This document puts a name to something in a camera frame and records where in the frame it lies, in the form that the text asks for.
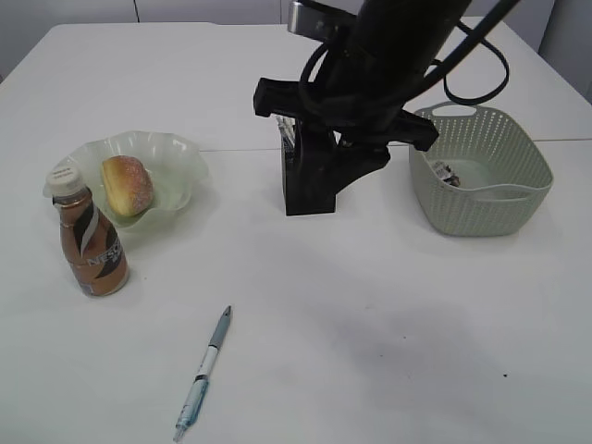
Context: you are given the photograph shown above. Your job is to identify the pink white paper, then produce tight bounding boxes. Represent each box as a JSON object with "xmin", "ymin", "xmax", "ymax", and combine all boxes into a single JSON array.
[{"xmin": 432, "ymin": 160, "xmax": 461, "ymax": 187}]

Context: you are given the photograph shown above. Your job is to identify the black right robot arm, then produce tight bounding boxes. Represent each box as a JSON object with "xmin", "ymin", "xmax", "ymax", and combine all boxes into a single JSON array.
[{"xmin": 253, "ymin": 1, "xmax": 468, "ymax": 199}]

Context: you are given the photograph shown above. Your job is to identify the light blue pen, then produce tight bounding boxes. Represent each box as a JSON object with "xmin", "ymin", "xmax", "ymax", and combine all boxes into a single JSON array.
[{"xmin": 173, "ymin": 305, "xmax": 232, "ymax": 443}]

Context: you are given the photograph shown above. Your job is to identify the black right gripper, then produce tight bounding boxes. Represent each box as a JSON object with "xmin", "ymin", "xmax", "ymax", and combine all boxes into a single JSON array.
[{"xmin": 253, "ymin": 68, "xmax": 438, "ymax": 197}]

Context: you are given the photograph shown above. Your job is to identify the black mesh pen holder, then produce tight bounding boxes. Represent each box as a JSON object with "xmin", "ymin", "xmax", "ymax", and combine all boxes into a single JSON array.
[{"xmin": 281, "ymin": 147, "xmax": 336, "ymax": 216}]

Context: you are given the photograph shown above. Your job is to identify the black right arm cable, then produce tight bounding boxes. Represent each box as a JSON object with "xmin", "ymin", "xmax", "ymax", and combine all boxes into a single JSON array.
[{"xmin": 298, "ymin": 0, "xmax": 522, "ymax": 121}]

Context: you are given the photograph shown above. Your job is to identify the brown coffee bottle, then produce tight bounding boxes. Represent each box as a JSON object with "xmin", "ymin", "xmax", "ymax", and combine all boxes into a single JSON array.
[{"xmin": 46, "ymin": 166, "xmax": 129, "ymax": 297}]

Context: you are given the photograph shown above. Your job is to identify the grey white pen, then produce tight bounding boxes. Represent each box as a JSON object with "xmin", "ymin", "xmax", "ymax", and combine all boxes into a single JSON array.
[{"xmin": 276, "ymin": 116, "xmax": 296, "ymax": 156}]

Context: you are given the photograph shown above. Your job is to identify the pale green glass plate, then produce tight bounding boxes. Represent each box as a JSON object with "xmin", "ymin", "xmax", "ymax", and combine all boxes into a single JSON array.
[{"xmin": 57, "ymin": 130, "xmax": 208, "ymax": 232}]

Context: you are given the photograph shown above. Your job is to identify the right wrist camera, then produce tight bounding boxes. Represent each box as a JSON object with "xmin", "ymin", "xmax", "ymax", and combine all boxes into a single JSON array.
[{"xmin": 287, "ymin": 0, "xmax": 356, "ymax": 42}]

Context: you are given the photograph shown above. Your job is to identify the sugared bread roll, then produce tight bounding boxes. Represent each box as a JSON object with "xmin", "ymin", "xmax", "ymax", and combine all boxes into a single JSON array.
[{"xmin": 101, "ymin": 155, "xmax": 154, "ymax": 217}]

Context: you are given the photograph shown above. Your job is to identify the green woven plastic basket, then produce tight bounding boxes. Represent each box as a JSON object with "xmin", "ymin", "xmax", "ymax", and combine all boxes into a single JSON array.
[{"xmin": 409, "ymin": 106, "xmax": 554, "ymax": 237}]

